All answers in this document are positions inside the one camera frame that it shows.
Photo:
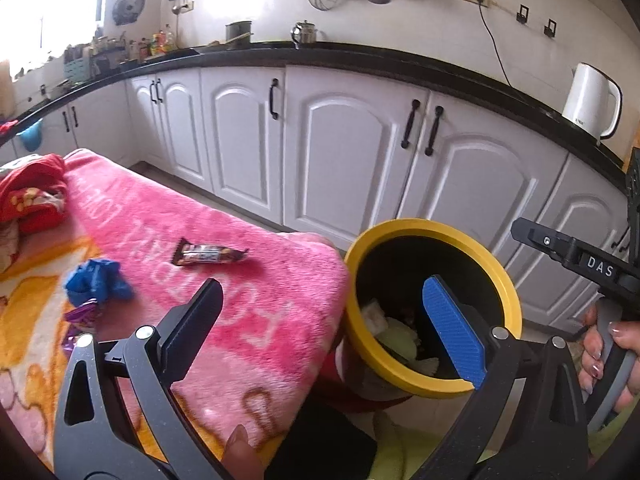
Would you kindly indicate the person's right hand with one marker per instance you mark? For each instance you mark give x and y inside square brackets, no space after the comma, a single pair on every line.
[627,336]

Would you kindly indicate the person's left hand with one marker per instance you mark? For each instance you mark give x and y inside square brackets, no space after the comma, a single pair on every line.
[240,458]

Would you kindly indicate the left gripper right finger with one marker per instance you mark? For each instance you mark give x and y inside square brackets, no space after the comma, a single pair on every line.
[526,417]

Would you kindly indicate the pink cartoon fleece blanket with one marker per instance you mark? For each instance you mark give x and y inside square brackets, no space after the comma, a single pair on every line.
[282,305]

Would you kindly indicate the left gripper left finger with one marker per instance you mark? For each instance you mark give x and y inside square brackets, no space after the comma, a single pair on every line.
[94,437]

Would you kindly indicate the yellow rimmed trash bin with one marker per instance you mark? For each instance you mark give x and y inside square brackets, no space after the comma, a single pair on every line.
[388,266]

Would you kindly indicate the purple snack wrapper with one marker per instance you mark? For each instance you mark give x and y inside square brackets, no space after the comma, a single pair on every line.
[81,320]

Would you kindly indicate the blue crumpled plastic bag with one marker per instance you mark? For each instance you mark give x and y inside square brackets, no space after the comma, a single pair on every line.
[97,279]

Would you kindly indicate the red patterned cloth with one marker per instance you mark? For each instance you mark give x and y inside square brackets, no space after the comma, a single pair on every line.
[34,192]

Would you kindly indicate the white lower kitchen cabinets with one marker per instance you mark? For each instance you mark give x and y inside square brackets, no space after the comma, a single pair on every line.
[335,153]

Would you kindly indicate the condiment bottles group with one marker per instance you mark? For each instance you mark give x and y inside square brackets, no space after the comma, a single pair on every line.
[161,43]

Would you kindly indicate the white electric kettle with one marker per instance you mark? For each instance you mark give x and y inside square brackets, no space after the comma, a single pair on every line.
[594,102]

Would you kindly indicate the dark cooking pot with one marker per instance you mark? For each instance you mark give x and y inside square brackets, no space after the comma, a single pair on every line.
[238,34]

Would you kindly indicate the steel teapot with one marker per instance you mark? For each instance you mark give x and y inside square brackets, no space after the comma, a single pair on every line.
[304,34]

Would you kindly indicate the small wall fan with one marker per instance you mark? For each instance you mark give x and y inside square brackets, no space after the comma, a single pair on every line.
[125,12]

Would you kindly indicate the brown chocolate bar wrapper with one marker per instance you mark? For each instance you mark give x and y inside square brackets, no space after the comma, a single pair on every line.
[189,254]

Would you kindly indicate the light green mesh cloth pouch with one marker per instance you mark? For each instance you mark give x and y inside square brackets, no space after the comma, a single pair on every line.
[401,342]

